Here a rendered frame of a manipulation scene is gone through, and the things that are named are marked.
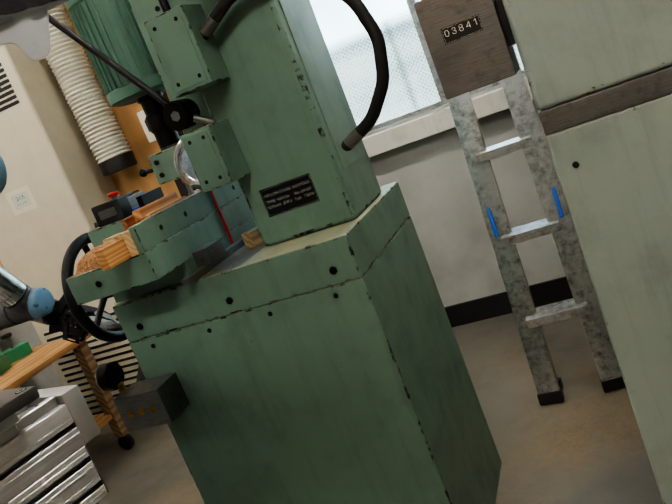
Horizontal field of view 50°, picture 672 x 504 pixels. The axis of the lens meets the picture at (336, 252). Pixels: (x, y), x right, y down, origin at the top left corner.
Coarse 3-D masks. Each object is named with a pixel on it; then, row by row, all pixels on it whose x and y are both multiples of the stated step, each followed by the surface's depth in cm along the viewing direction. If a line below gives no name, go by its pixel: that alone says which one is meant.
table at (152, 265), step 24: (216, 216) 165; (240, 216) 175; (168, 240) 146; (192, 240) 154; (120, 264) 141; (144, 264) 139; (168, 264) 144; (72, 288) 146; (96, 288) 145; (120, 288) 143
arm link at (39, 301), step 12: (0, 276) 175; (12, 276) 179; (0, 288) 176; (12, 288) 178; (24, 288) 181; (36, 288) 183; (0, 300) 178; (12, 300) 179; (24, 300) 180; (36, 300) 181; (48, 300) 184; (12, 312) 183; (24, 312) 182; (36, 312) 181; (48, 312) 184
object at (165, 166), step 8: (160, 152) 162; (168, 152) 161; (152, 160) 163; (160, 160) 162; (168, 160) 162; (152, 168) 164; (160, 168) 163; (168, 168) 162; (160, 176) 163; (168, 176) 163; (176, 176) 162; (160, 184) 164
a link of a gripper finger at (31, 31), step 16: (0, 0) 66; (16, 0) 67; (32, 0) 67; (48, 0) 67; (64, 0) 68; (0, 16) 66; (16, 16) 67; (32, 16) 68; (48, 16) 68; (0, 32) 67; (16, 32) 68; (32, 32) 68; (48, 32) 68; (32, 48) 68; (48, 48) 68
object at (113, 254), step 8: (120, 240) 138; (104, 248) 133; (112, 248) 135; (120, 248) 137; (96, 256) 134; (104, 256) 133; (112, 256) 135; (120, 256) 137; (128, 256) 139; (104, 264) 134; (112, 264) 134
